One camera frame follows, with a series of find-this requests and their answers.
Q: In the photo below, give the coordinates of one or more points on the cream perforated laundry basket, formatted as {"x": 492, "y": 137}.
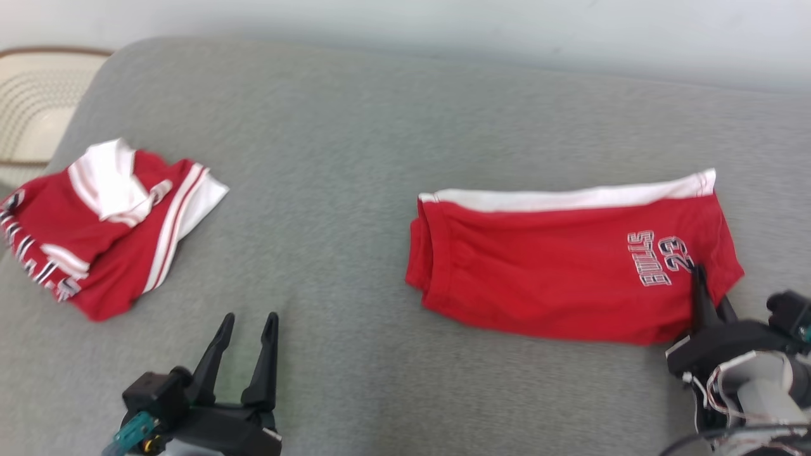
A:
{"x": 31, "y": 107}

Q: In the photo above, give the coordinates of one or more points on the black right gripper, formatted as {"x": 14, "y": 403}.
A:
{"x": 728, "y": 342}

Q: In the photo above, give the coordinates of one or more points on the red white basketball jersey shirt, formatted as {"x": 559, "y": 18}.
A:
{"x": 95, "y": 253}

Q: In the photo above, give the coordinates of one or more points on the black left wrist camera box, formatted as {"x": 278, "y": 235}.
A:
{"x": 155, "y": 392}

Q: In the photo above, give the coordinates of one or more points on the grey fabric sofa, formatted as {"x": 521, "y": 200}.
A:
{"x": 317, "y": 190}

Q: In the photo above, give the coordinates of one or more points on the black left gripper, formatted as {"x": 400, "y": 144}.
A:
{"x": 222, "y": 430}

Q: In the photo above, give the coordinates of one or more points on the red shorts with white stripe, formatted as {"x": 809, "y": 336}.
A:
{"x": 538, "y": 266}

